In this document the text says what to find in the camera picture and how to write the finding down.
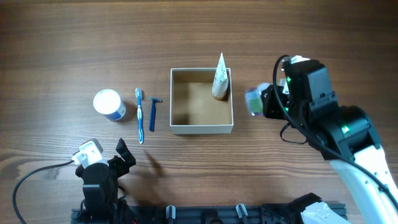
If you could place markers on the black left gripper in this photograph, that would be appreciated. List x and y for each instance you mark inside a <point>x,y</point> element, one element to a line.
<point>122,168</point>

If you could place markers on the white cardboard box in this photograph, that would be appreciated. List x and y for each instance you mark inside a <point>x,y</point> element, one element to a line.
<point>193,110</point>

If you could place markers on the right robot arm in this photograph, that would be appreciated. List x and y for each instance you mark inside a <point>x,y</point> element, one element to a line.
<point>301,94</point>

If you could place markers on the cotton swab tub blue label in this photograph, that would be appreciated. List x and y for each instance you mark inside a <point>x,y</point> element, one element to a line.
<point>109,103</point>

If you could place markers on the white cream tube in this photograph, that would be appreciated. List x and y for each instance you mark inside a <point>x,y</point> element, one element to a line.
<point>220,82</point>

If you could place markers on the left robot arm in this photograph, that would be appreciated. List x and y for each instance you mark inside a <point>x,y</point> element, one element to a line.
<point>100,184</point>

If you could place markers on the clear spray bottle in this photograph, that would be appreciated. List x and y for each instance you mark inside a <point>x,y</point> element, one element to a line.
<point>255,97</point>

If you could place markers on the blue white toothbrush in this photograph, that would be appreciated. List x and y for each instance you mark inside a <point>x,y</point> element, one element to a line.
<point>138,93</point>

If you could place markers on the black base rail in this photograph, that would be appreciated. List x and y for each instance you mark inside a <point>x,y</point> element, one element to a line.
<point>264,214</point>

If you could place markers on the blue disposable razor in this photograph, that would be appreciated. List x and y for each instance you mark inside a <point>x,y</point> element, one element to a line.
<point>153,112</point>

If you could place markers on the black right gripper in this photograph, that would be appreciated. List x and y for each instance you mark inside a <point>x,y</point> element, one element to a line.
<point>270,101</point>

